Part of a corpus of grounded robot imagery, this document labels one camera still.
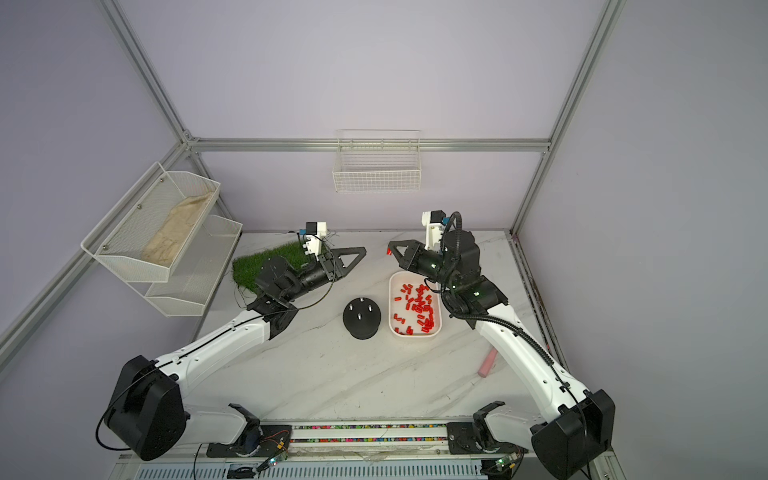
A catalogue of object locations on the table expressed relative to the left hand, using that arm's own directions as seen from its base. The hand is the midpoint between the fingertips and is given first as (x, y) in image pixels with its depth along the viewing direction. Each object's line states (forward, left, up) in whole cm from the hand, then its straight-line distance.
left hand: (365, 256), depth 67 cm
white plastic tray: (+7, -13, -35) cm, 38 cm away
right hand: (+3, -6, -1) cm, 7 cm away
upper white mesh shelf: (+12, +59, -3) cm, 60 cm away
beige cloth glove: (+8, +53, -5) cm, 54 cm away
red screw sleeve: (+2, -6, 0) cm, 6 cm away
